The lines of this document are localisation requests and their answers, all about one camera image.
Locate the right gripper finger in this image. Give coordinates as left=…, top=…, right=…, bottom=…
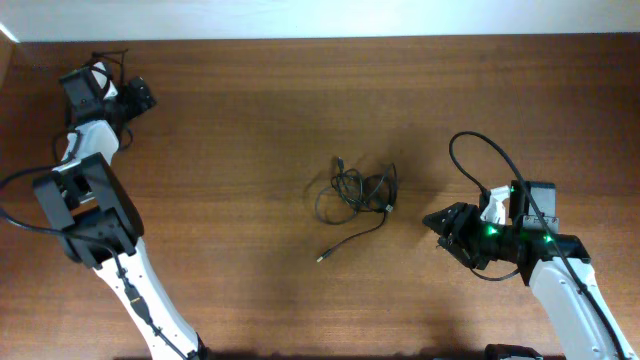
left=437, top=236, right=474, bottom=268
left=422, top=202, right=473, bottom=233

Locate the thin black USB cable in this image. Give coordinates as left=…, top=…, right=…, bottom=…
left=82, top=48, right=130, bottom=81

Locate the black USB cable long tail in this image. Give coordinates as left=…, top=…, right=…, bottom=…
left=315, top=158, right=398, bottom=264

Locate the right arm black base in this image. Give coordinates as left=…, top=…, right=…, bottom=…
left=484, top=344, right=544, bottom=360

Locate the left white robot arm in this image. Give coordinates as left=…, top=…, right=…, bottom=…
left=33, top=61, right=208, bottom=359

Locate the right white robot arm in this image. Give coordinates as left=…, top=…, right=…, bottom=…
left=423, top=181, right=639, bottom=359

